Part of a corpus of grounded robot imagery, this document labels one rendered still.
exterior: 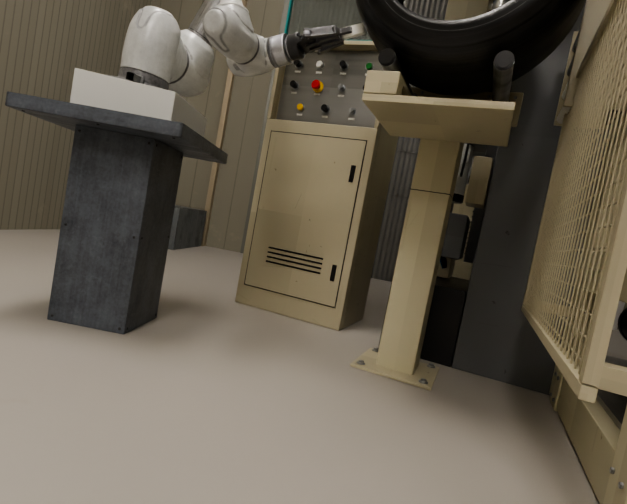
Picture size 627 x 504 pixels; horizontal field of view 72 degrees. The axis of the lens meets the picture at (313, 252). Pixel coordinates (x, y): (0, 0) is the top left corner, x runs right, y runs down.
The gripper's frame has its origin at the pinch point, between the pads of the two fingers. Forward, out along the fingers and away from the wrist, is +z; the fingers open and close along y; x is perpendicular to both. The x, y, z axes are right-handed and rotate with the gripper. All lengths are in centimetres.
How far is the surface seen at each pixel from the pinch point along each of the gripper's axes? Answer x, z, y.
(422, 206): 50, 13, 25
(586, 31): 7, 61, 18
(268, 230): 50, -63, 61
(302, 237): 54, -46, 61
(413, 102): 28.4, 17.4, -11.6
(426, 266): 70, 13, 25
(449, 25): 12.0, 27.1, -12.8
